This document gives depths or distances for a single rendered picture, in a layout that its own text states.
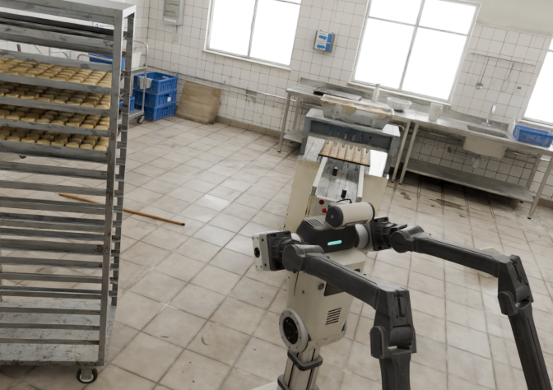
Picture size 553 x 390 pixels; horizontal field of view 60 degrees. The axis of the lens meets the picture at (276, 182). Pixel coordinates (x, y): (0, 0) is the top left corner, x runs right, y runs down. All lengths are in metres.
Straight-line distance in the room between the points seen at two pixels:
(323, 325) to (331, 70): 5.58
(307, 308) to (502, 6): 5.71
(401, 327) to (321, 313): 0.57
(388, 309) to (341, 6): 6.09
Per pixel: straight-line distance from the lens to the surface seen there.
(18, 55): 2.10
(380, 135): 3.74
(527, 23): 6.93
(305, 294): 1.65
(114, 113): 2.04
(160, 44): 8.02
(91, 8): 1.99
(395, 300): 1.15
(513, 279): 1.52
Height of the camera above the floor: 1.95
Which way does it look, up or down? 21 degrees down
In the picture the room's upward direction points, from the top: 11 degrees clockwise
